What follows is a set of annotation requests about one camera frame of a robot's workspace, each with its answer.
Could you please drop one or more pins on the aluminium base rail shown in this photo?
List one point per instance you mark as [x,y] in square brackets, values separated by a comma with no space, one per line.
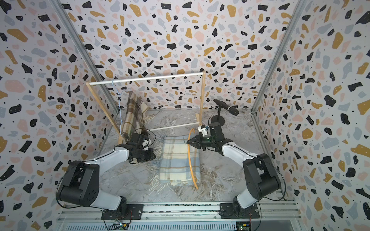
[184,216]

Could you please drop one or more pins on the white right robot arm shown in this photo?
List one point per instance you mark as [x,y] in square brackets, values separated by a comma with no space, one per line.
[260,174]

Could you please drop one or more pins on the orange plastic hanger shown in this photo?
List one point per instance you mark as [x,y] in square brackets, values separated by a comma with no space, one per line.
[194,179]

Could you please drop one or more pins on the green circuit board left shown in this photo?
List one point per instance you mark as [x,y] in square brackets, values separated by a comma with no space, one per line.
[122,226]

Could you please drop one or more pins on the brown plaid scarf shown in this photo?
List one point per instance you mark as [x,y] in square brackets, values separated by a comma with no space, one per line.
[135,116]

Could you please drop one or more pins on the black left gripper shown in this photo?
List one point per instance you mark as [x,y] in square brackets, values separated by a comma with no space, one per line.
[150,157]

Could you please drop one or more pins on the blue plaid scarf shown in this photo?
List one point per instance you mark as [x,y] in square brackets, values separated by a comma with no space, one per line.
[171,166]

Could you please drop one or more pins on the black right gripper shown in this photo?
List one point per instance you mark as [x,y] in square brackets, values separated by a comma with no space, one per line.
[198,141]

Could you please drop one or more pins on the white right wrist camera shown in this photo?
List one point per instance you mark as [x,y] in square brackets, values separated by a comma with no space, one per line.
[203,130]

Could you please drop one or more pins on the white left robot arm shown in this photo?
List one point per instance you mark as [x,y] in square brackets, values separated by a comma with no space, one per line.
[80,184]

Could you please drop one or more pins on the light blue wire hanger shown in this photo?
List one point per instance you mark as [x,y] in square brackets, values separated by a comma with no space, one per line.
[120,93]

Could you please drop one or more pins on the wooden clothes rack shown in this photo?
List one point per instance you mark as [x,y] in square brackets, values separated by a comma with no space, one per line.
[158,92]

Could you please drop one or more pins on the green circuit board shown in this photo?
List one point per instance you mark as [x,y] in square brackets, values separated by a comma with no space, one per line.
[243,226]
[122,226]

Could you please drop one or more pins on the green circuit board right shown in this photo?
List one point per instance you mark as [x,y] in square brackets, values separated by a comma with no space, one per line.
[243,226]

